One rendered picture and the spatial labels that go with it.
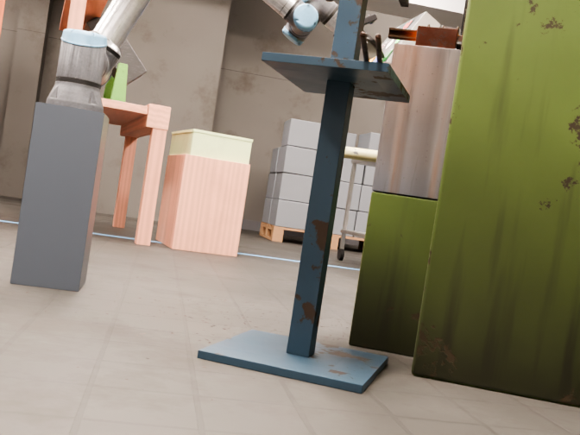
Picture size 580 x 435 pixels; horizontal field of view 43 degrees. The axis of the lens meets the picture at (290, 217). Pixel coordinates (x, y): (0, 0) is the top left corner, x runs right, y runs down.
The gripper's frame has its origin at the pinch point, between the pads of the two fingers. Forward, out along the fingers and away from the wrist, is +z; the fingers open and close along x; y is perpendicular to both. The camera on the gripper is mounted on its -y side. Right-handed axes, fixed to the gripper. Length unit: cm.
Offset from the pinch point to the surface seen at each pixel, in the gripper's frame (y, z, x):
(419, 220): 56, 27, 71
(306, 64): 53, -31, 108
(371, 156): 35.9, 19.1, 9.3
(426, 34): 10, -5, 66
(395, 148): 43, 9, 66
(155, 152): 75, -42, -194
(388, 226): 62, 22, 67
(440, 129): 31, 15, 71
